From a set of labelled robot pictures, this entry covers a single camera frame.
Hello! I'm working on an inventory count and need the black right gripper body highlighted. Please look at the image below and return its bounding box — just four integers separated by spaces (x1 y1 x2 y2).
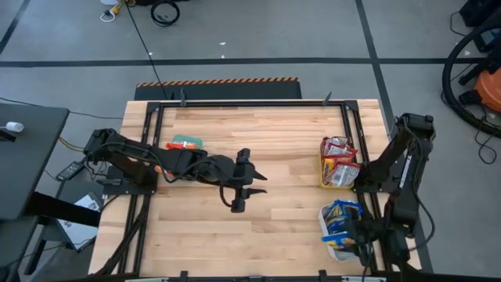
351 213 395 267

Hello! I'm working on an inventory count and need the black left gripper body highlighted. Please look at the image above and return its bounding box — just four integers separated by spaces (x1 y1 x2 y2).
229 147 255 214

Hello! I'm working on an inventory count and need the white plastic bin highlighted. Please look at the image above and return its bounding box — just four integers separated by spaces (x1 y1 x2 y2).
317 203 363 262

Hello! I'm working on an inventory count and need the yellow plastic bin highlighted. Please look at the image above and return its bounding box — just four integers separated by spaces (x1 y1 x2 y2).
319 136 361 190

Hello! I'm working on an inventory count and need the teal plastic bin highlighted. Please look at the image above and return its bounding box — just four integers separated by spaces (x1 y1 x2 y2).
171 134 204 151

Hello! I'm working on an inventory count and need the black hazard-striped floor mat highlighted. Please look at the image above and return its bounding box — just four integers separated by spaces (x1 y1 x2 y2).
134 77 303 101

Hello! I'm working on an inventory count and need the black power adapter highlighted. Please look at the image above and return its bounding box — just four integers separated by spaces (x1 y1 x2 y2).
55 160 85 182

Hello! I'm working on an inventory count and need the black desk leg bar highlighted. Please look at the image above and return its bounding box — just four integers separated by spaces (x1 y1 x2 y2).
27 190 102 228

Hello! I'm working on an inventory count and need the orange vacuum cleaner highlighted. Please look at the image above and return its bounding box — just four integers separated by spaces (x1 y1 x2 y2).
475 68 501 114

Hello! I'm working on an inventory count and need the black equipment case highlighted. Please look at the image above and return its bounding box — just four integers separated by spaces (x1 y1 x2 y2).
135 0 191 6

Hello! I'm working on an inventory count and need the dark grey desk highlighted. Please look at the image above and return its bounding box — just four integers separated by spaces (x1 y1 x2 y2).
0 103 70 221

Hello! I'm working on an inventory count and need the black box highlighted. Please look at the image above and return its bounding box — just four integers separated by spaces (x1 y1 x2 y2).
458 0 501 28

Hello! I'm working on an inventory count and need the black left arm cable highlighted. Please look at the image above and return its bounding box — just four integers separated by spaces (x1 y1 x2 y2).
99 143 238 209

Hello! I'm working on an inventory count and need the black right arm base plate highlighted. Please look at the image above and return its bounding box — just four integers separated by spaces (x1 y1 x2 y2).
354 175 404 193

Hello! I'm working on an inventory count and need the black aluminium table frame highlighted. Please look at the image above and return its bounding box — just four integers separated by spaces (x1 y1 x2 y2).
93 98 422 282

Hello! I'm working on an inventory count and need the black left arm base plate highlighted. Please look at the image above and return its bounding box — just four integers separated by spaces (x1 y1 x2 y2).
102 176 158 196

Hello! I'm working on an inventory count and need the black hanging cable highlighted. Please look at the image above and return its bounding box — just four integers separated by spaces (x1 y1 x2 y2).
124 0 169 99

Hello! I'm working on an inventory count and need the black vacuum hose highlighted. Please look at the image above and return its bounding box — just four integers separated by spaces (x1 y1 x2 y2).
442 21 501 138

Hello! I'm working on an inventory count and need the black cable coil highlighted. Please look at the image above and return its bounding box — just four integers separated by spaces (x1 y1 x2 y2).
150 0 181 27

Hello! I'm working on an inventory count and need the yellow extension cord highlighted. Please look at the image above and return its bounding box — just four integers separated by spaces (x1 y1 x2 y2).
99 0 130 24

